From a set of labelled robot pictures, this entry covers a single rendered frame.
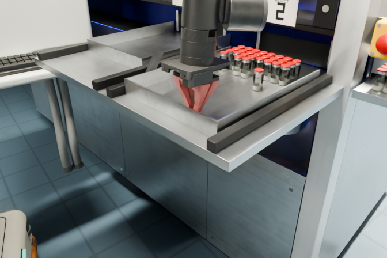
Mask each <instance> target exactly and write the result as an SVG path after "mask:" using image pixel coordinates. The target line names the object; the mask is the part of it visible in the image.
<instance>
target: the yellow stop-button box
mask: <svg viewBox="0 0 387 258"><path fill-rule="evenodd" d="M386 33H387V17H386V18H383V19H381V20H379V21H377V22H376V25H375V29H374V33H373V38H372V41H371V45H370V50H369V56H371V57H374V58H380V59H385V60H387V55H382V54H380V53H379V52H378V51H377V49H376V47H375V44H376V41H377V39H378V38H379V37H380V36H382V35H384V34H386Z"/></svg>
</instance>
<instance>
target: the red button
mask: <svg viewBox="0 0 387 258"><path fill-rule="evenodd" d="M375 47H376V49H377V51H378V52H379V53H380V54H382V55H387V33H386V34H384V35H382V36H380V37H379V38H378V39H377V41H376V44H375Z"/></svg>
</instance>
